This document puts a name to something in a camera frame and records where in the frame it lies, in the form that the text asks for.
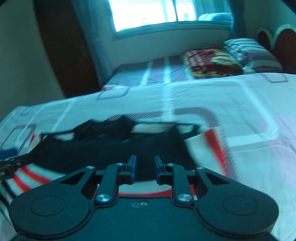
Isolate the striped cream knit sweater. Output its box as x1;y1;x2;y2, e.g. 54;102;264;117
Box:
1;116;235;221

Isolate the white patterned bed sheet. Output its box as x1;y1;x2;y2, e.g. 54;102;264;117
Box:
1;73;295;240

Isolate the dark wooden door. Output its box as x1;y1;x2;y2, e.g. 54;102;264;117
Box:
33;1;100;98

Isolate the red folded blanket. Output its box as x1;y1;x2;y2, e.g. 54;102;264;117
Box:
183;47;243;78

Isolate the striped pillow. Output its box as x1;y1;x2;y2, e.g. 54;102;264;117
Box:
223;38;283;73

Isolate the striped far bed sheet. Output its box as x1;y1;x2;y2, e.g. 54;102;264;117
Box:
103;56;193;90

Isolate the teal left curtain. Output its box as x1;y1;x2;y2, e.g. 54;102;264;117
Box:
72;1;112;87

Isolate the teal curtain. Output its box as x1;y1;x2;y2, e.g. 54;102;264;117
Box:
72;1;112;87
193;0;246;38

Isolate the heart shaped red headboard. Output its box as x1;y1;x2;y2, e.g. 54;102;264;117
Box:
257;24;296;74

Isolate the folded cloth on windowsill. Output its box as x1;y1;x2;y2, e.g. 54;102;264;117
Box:
198;13;233;24

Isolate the bright window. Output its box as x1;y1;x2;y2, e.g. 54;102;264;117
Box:
108;0;198;32

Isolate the teal right curtain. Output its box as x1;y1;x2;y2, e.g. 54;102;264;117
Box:
193;0;246;38

